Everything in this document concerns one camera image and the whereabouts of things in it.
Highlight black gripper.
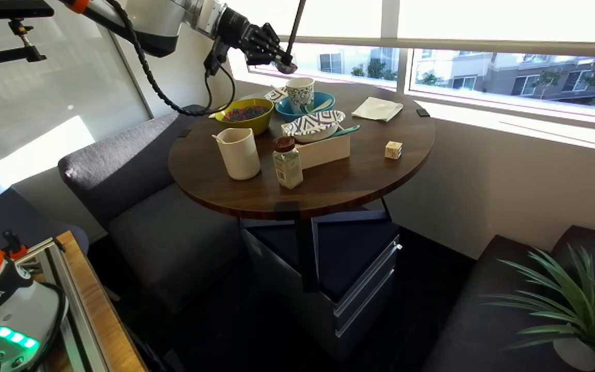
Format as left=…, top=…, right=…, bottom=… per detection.
left=221, top=5, right=293, bottom=71

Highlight patterned white coffee cup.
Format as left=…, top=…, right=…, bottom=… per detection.
left=283, top=77, right=316, bottom=115

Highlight colourful cereal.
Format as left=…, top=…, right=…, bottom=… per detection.
left=221, top=100, right=271, bottom=121

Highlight blue bowl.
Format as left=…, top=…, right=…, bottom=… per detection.
left=272, top=88, right=337, bottom=121

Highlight yellow bowl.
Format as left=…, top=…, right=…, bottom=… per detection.
left=208, top=94, right=277, bottom=137

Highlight black patterned white bowl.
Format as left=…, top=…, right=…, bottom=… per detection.
left=278, top=107, right=347, bottom=145

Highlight small white patterned dish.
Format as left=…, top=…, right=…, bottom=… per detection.
left=262, top=84, right=286, bottom=105

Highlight teal spoon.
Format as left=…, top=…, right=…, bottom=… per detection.
left=331, top=121, right=363, bottom=138

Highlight white ceramic pitcher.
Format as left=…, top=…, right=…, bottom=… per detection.
left=210, top=126, right=264, bottom=181

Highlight light wooden box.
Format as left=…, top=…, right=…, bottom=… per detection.
left=293, top=131, right=353, bottom=171

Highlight white paper napkin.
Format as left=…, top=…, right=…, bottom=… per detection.
left=349, top=94, right=405, bottom=123

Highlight small pale cube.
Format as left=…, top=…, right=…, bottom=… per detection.
left=381, top=138, right=405, bottom=162

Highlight grey fabric sofa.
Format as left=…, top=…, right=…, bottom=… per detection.
left=55, top=100, right=258, bottom=318

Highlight dark drawer cabinet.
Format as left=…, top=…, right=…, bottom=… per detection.
left=242, top=209, right=405, bottom=360

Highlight wooden robot platform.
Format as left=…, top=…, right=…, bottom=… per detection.
left=51, top=229, right=149, bottom=372

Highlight dark fabric bench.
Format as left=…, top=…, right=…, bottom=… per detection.
left=423, top=225, right=595, bottom=372

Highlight green spiky plant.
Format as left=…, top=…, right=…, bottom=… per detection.
left=486, top=243, right=595, bottom=367

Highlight white plant pot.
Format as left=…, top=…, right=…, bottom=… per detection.
left=552, top=335, right=595, bottom=372

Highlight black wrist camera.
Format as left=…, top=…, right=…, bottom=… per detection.
left=202, top=36, right=230, bottom=78

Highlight black table pedestal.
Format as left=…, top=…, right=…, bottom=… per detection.
left=295, top=214, right=318, bottom=292

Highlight white window frame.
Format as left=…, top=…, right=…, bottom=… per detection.
left=212, top=0, right=595, bottom=131

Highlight black camera on boom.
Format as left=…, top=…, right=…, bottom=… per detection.
left=0, top=0, right=55, bottom=70

